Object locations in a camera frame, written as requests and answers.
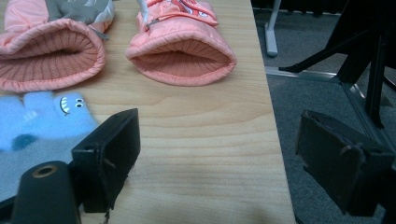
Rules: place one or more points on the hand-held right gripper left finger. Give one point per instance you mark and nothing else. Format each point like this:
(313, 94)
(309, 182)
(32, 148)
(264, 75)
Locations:
(107, 155)

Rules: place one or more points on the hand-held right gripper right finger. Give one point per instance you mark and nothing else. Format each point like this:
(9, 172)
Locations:
(336, 161)

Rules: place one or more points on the blue knit glove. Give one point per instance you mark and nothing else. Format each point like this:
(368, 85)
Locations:
(43, 124)

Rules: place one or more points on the pink mitten with grey print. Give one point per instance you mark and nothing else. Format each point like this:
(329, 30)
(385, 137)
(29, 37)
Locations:
(46, 59)

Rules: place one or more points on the pink mitten with red print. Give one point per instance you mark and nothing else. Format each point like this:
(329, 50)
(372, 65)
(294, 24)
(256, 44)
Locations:
(183, 59)

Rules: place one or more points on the black stand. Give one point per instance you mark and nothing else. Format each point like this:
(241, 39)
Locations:
(373, 62)

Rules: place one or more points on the white metal stand leg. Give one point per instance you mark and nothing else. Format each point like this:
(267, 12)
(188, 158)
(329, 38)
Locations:
(271, 34)

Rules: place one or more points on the aluminium floor rail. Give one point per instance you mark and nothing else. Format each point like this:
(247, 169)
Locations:
(314, 75)

